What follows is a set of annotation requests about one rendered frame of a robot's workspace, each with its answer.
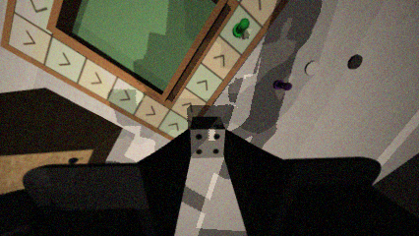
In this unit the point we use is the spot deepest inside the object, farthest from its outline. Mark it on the grey die with black pips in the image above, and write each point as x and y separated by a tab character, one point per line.
207	137

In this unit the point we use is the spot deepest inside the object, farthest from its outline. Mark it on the green game pawn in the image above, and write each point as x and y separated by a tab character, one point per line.
239	29

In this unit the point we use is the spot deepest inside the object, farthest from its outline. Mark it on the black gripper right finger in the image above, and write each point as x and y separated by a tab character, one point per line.
265	185

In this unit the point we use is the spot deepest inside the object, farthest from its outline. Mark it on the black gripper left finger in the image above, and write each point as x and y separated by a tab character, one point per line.
153	186

